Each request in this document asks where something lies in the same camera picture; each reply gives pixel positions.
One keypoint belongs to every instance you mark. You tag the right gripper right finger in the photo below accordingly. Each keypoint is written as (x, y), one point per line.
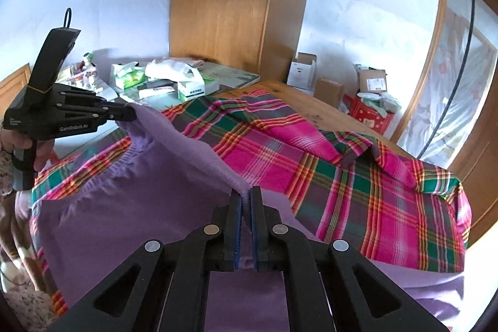
(330, 287)

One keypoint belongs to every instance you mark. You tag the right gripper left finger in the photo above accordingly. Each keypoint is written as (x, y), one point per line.
(162, 287)

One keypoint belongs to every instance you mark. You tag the person's left hand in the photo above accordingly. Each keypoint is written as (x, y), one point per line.
(21, 160)

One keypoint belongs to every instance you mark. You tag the green tissue pack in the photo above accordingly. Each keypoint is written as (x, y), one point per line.
(124, 76)

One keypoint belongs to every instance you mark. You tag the pink green plaid bedsheet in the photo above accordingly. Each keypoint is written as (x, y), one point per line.
(330, 176)

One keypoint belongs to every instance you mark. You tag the white plastic bag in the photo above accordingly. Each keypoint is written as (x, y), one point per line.
(176, 69)

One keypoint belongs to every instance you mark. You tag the white flat box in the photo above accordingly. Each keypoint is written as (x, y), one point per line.
(203, 86)

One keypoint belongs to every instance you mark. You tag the red gift box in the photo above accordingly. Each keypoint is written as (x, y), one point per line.
(375, 118)

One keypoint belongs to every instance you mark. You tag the brown cardboard box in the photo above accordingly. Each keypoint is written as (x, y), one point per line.
(328, 91)

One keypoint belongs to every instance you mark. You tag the wooden door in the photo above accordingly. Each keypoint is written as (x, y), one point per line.
(476, 163)

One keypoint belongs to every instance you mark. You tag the open cardboard box with label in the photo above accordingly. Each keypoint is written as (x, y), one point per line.
(371, 80)

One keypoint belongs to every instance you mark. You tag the white cardboard box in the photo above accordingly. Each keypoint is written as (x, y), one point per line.
(302, 70)

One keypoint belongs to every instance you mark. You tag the translucent curtain with black pole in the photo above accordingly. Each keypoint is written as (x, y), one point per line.
(457, 84)

